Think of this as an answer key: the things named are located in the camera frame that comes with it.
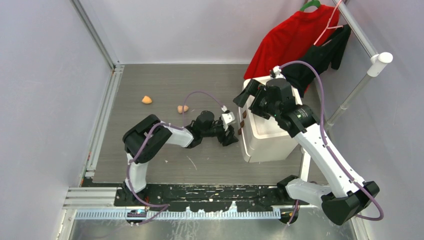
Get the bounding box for black shirt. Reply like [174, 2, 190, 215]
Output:
[281, 24, 351, 98]

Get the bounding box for red shirt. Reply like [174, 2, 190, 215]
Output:
[243, 4, 340, 80]

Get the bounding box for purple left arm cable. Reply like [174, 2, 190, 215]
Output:
[125, 91, 229, 227]

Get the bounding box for green hanger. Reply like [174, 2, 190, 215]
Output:
[299, 0, 321, 12]

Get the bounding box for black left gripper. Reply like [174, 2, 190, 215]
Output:
[201, 120, 239, 147]

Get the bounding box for aluminium frame rail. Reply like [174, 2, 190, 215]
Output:
[62, 0, 125, 240]

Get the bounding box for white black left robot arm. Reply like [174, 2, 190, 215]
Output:
[122, 110, 238, 207]

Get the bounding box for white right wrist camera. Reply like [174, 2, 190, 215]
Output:
[269, 65, 285, 79]

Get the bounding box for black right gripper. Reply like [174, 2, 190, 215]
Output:
[232, 79, 279, 121]

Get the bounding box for white drawer cabinet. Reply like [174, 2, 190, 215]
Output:
[237, 96, 298, 163]

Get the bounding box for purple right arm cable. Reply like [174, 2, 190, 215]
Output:
[270, 60, 385, 226]

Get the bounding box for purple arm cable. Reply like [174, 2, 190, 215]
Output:
[270, 60, 385, 226]
[125, 91, 229, 227]

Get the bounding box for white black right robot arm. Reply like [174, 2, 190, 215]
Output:
[233, 78, 380, 226]

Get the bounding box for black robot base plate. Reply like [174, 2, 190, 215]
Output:
[114, 184, 295, 213]

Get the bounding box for orange makeup sponge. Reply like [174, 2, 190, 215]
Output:
[141, 95, 153, 105]

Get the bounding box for metal clothes rack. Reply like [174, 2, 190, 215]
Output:
[316, 0, 394, 183]

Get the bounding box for pink hanger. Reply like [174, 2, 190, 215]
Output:
[313, 0, 343, 46]

